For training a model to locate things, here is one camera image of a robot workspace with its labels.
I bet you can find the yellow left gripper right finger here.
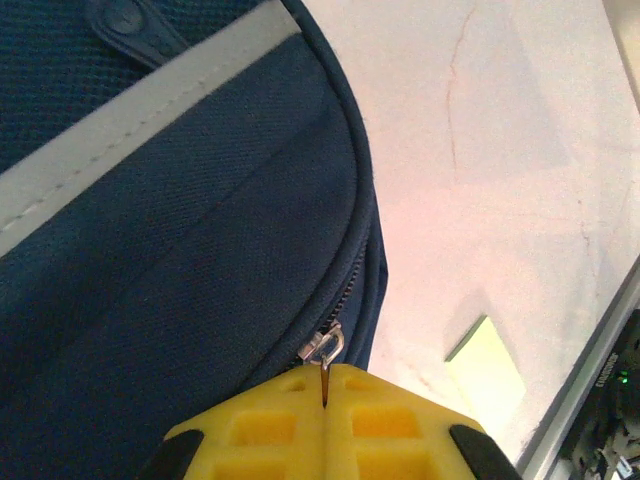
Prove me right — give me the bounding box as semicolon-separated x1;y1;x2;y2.
324;363;524;480

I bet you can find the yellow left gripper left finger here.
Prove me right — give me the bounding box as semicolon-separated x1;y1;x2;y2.
139;366;329;480

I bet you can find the light green sticky pad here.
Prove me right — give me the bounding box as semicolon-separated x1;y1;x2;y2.
444;314;527;436

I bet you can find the navy blue backpack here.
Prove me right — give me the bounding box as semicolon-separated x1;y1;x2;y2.
0;0;390;480

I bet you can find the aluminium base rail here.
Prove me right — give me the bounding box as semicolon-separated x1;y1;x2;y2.
514;259;640;480

